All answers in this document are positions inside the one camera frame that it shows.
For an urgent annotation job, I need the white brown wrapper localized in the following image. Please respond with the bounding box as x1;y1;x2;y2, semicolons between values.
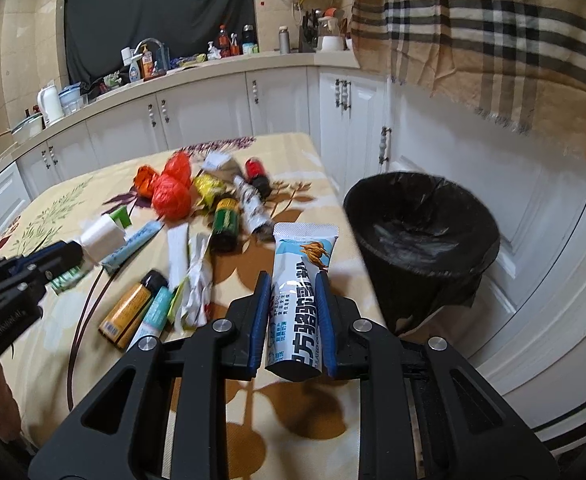
233;174;274;240

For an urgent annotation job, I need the white packet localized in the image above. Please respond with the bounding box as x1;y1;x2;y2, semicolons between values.
167;222;190;292

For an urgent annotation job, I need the teal capped tube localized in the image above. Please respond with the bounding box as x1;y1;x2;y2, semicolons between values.
127;287;172;350

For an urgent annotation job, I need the white paper roll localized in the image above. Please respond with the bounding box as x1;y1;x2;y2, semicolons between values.
79;214;126;263

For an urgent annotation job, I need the orange black lighter bottle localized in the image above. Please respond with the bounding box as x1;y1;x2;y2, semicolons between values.
99;270;168;351

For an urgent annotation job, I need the red black bottle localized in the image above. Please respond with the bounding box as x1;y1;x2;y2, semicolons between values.
245;157;272;200

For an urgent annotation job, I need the yellow snack wrapper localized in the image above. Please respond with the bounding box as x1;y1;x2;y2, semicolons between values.
193;174;227;210

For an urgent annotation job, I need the red plastic bag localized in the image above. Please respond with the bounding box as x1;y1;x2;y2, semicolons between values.
152;151;192;221

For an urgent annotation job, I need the silver foil bag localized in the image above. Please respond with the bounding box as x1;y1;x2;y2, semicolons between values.
202;151;244;183

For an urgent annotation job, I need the orange wrapper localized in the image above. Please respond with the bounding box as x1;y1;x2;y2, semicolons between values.
133;165;159;200

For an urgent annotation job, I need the light blue tube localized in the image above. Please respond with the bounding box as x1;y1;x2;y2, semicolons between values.
101;220;164;276

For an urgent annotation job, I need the black lined trash bin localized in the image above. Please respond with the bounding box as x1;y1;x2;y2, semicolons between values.
344;171;500;335

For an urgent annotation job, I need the floral tablecloth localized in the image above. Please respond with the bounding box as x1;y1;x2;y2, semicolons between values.
0;133;381;479

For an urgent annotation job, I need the white kettle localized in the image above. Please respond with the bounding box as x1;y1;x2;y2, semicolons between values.
37;81;65;128

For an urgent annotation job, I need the grey thermos bottle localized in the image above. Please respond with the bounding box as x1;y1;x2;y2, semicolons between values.
279;26;291;54

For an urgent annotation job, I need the white blender jug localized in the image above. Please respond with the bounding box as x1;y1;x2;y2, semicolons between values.
317;8;346;52

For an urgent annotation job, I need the black knife block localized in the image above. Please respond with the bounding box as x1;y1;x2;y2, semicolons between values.
298;10;318;53

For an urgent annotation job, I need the red sauce bottle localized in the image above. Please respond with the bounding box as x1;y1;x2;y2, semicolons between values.
216;24;231;58

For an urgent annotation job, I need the orange soap bottle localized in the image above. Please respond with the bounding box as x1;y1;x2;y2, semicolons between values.
141;44;154;80

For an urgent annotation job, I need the chrome sink faucet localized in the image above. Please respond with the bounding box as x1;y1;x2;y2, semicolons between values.
133;37;169;78

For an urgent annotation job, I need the black window curtain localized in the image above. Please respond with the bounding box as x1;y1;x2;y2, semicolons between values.
64;0;256;84

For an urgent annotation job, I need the plaid beige hanging cloth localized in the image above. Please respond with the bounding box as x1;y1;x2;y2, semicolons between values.
350;0;586;159

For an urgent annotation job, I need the black cable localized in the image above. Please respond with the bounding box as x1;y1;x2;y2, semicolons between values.
65;263;120;412

